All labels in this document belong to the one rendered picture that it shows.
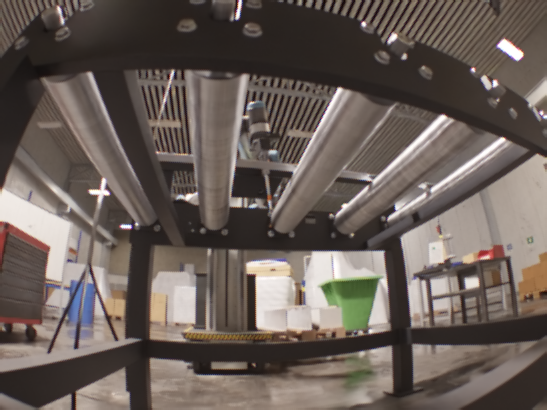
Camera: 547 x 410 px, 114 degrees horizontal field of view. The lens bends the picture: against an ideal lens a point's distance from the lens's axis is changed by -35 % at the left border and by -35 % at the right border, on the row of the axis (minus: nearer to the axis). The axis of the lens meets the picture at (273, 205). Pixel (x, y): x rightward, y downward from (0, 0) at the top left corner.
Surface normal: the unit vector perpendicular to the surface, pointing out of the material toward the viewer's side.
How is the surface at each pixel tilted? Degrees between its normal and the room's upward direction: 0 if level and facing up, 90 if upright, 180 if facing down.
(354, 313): 100
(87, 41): 90
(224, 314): 90
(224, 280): 90
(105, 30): 90
